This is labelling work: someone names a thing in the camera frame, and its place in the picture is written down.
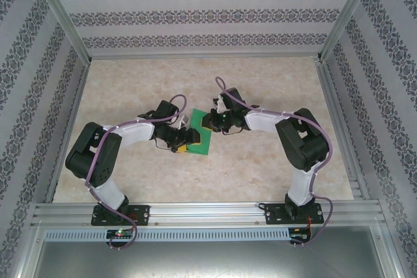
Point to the green cloth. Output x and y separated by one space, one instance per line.
195 121

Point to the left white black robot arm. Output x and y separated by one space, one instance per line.
137 133

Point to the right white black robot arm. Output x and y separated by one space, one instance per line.
260 120

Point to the grey metal sheet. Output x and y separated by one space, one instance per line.
208 258

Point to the aluminium mounting rail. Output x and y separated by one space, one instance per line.
202 213

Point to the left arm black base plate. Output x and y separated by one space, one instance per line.
140 214

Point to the aluminium side rail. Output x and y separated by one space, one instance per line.
339 121
70 128

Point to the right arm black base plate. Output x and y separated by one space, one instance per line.
273 216

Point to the aluminium frame post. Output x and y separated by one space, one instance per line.
62 17
348 14

